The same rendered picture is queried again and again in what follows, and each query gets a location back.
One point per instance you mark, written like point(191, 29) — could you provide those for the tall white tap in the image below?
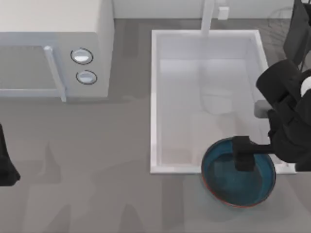
point(207, 17)

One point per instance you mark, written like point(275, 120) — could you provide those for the small round microwave knob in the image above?
point(86, 77)

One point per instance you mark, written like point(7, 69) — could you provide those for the white sink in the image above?
point(178, 97)

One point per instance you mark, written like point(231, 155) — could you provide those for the blue bowl with red rim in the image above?
point(233, 187)

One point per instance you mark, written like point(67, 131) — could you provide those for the pale microwave oven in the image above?
point(102, 21)

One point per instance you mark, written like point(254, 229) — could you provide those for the large round microwave knob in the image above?
point(81, 56)

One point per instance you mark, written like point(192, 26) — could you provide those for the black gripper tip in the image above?
point(6, 162)

